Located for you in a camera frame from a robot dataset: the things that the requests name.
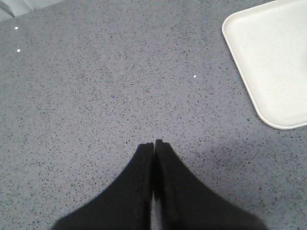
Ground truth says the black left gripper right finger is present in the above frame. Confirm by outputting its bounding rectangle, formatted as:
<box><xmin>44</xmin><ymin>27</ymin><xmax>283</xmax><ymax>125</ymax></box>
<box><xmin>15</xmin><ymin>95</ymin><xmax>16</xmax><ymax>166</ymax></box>
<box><xmin>154</xmin><ymin>140</ymin><xmax>266</xmax><ymax>230</ymax></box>

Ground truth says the cream rectangular plastic tray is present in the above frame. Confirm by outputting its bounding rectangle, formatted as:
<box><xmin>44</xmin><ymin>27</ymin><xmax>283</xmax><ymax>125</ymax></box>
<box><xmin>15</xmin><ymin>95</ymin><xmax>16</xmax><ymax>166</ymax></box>
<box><xmin>222</xmin><ymin>0</ymin><xmax>307</xmax><ymax>130</ymax></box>

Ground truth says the grey-white pleated curtain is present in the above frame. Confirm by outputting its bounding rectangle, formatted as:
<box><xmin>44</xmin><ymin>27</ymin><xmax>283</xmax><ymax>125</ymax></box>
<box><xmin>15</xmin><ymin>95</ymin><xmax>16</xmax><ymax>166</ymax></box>
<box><xmin>0</xmin><ymin>0</ymin><xmax>62</xmax><ymax>19</ymax></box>

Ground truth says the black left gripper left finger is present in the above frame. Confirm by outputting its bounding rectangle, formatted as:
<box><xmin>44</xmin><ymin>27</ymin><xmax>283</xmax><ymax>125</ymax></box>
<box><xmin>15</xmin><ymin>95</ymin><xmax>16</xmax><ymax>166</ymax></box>
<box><xmin>52</xmin><ymin>143</ymin><xmax>154</xmax><ymax>230</ymax></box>

